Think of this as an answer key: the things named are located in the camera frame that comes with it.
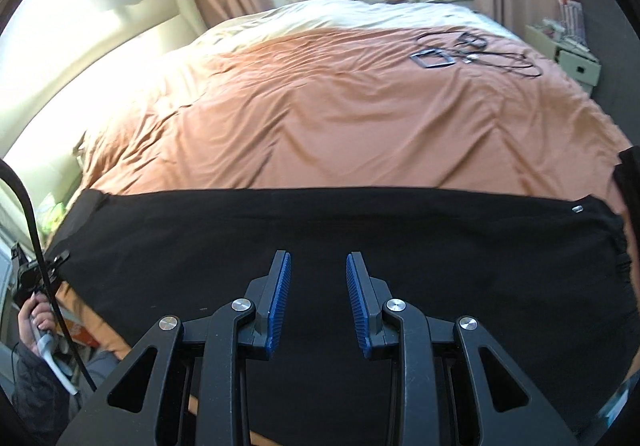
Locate person's left leg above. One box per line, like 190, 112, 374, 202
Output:
80, 348, 133, 407

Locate cream nightstand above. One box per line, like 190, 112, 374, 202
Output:
525, 20, 603, 89

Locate person's left forearm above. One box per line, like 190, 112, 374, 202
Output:
10, 341, 83, 427

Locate cream bed sheet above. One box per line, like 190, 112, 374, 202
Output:
192, 0, 521, 56

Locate person's left hand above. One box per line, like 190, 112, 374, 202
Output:
18, 297, 56, 355

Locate thin black cable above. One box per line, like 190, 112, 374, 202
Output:
417, 28, 543, 79

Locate black rectangular frame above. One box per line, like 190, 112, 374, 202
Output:
455, 32, 488, 51
410, 47, 456, 71

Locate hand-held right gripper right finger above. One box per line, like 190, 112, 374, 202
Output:
346, 251, 581, 446

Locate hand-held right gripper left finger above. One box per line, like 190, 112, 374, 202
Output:
57, 250, 293, 446

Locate striped bag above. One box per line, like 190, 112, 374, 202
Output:
555, 0, 588, 46

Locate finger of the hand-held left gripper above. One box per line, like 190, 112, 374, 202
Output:
45, 250, 72, 273

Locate black pants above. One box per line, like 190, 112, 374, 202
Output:
614, 146, 640, 217
47, 187, 636, 446

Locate folded black pants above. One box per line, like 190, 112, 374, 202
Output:
614, 146, 640, 217

